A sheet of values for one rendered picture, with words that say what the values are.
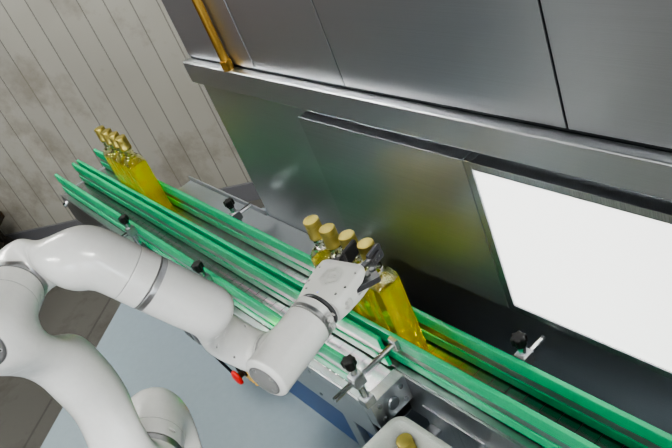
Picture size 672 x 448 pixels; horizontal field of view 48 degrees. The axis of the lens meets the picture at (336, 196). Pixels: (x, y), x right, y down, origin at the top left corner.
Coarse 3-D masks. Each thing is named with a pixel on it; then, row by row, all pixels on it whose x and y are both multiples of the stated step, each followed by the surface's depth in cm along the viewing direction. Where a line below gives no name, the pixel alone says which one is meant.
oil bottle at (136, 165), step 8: (120, 136) 230; (120, 144) 229; (128, 144) 231; (128, 152) 231; (128, 160) 232; (136, 160) 232; (144, 160) 234; (128, 168) 233; (136, 168) 233; (144, 168) 234; (136, 176) 233; (144, 176) 235; (152, 176) 237; (136, 184) 238; (144, 184) 236; (152, 184) 237; (144, 192) 237; (152, 192) 238; (160, 192) 240; (160, 200) 240; (168, 200) 242; (168, 208) 243
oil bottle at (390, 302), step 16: (384, 272) 144; (384, 288) 143; (400, 288) 146; (384, 304) 145; (400, 304) 147; (384, 320) 149; (400, 320) 148; (416, 320) 151; (400, 336) 149; (416, 336) 152
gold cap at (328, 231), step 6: (324, 228) 150; (330, 228) 149; (324, 234) 149; (330, 234) 149; (336, 234) 150; (324, 240) 150; (330, 240) 150; (336, 240) 150; (330, 246) 150; (336, 246) 151
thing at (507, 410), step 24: (216, 240) 201; (264, 264) 183; (384, 336) 150; (408, 360) 148; (432, 360) 139; (456, 384) 138; (480, 384) 130; (480, 408) 136; (504, 408) 128; (528, 408) 123; (528, 432) 126; (552, 432) 120
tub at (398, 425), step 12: (396, 420) 146; (408, 420) 145; (384, 432) 145; (396, 432) 147; (408, 432) 147; (420, 432) 142; (372, 444) 144; (384, 444) 146; (420, 444) 145; (432, 444) 141; (444, 444) 138
